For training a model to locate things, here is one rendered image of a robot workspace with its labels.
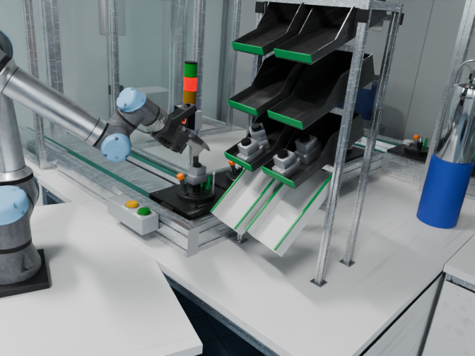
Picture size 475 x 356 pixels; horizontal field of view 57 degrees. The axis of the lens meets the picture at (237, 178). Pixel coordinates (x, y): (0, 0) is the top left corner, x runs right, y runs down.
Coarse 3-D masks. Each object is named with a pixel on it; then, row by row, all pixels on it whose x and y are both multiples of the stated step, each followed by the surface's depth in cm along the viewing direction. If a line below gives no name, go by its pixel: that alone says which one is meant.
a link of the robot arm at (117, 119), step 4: (116, 112) 126; (112, 116) 127; (116, 116) 126; (120, 116) 125; (108, 120) 127; (112, 120) 126; (116, 120) 125; (120, 120) 125; (124, 120) 125; (112, 124) 122; (116, 124) 122; (120, 124) 123; (124, 124) 125; (128, 124) 126; (132, 124) 126; (124, 128) 123; (128, 128) 126; (132, 128) 127; (128, 132) 123; (132, 132) 129
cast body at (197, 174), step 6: (198, 162) 154; (192, 168) 153; (198, 168) 152; (204, 168) 154; (192, 174) 153; (198, 174) 152; (204, 174) 155; (186, 180) 155; (192, 180) 152; (198, 180) 153; (204, 180) 156
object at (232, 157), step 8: (264, 112) 136; (256, 120) 135; (264, 120) 137; (272, 120) 139; (264, 128) 138; (272, 128) 139; (280, 128) 138; (288, 128) 126; (248, 136) 135; (272, 136) 135; (280, 136) 125; (288, 136) 127; (272, 144) 131; (280, 144) 126; (224, 152) 131; (232, 152) 133; (264, 152) 129; (272, 152) 126; (232, 160) 130; (240, 160) 125; (256, 160) 123; (264, 160) 125; (248, 168) 124; (256, 168) 124
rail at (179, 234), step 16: (64, 160) 186; (80, 160) 185; (64, 176) 190; (80, 176) 179; (96, 176) 170; (96, 192) 172; (112, 192) 164; (128, 192) 158; (160, 208) 148; (160, 224) 145; (176, 224) 139; (192, 224) 140; (160, 240) 148; (176, 240) 141; (192, 240) 138
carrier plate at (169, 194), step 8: (152, 192) 158; (160, 192) 158; (168, 192) 159; (176, 192) 159; (216, 192) 162; (224, 192) 163; (160, 200) 153; (168, 200) 153; (176, 200) 153; (216, 200) 156; (176, 208) 148; (184, 208) 147; (192, 208) 148; (200, 208) 148; (208, 208) 149; (184, 216) 145; (192, 216) 143; (200, 216) 145
